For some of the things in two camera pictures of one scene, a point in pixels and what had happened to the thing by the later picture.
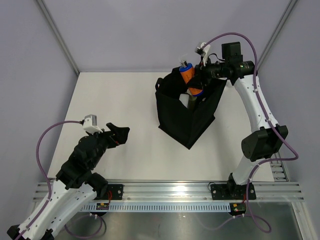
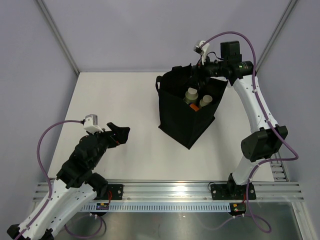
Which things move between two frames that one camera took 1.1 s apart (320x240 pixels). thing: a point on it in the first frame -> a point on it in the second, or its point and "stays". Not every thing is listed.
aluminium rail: (190, 191) stays
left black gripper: (116, 136) stays
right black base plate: (232, 191) stays
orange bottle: (187, 72) -> (195, 107)
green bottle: (192, 101) -> (191, 95)
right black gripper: (200, 72) stays
